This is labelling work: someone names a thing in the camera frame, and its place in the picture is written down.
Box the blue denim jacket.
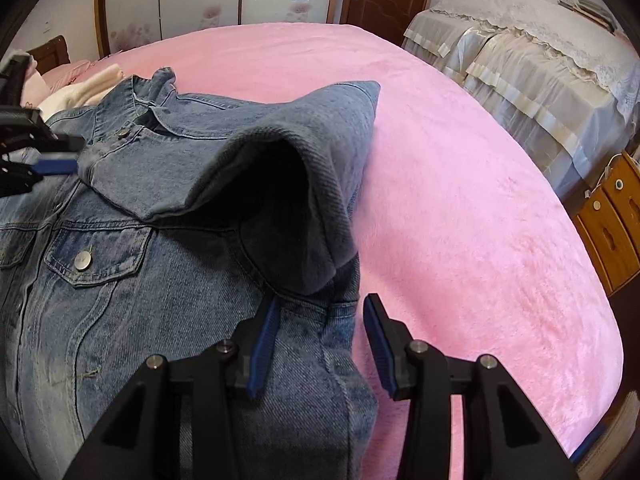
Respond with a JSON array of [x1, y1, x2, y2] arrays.
[[1, 68, 380, 479]]

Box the folded white fleece garment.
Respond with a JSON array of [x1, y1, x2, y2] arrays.
[[38, 64, 125, 122]]

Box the wooden bed headboard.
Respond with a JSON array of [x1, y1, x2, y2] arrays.
[[28, 35, 70, 75]]

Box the pink plush bed cover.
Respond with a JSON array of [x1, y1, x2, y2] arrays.
[[35, 25, 624, 479]]

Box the wooden drawer cabinet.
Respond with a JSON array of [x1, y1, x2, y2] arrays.
[[572, 152, 639, 297]]

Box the lace covered furniture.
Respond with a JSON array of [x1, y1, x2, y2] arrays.
[[402, 0, 639, 200]]

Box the white power cable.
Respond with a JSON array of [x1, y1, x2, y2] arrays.
[[581, 146, 634, 201]]

